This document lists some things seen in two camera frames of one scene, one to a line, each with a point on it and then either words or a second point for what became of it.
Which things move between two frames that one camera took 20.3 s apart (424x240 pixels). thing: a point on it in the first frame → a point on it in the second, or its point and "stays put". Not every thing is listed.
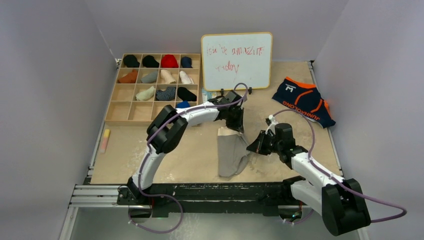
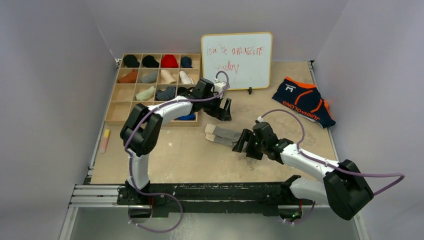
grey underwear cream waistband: x=233 y=152 → x=223 y=136
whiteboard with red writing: x=229 y=59 stays put
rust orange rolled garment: x=130 y=78 stays put
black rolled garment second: x=149 y=61 stays put
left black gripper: x=237 y=125 → x=225 y=116
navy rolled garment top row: x=186 y=62 stays put
